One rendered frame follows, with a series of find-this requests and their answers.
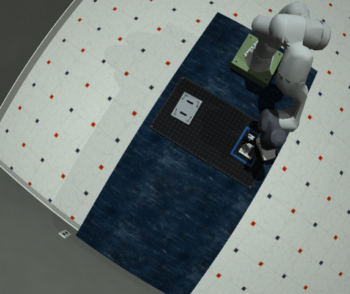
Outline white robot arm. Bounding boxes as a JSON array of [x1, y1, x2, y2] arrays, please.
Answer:
[[244, 1, 331, 160]]

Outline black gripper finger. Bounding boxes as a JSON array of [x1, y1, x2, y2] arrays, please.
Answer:
[[242, 135, 254, 145]]

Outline white rectangular frame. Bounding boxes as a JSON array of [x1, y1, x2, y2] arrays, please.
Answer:
[[171, 92, 202, 125]]

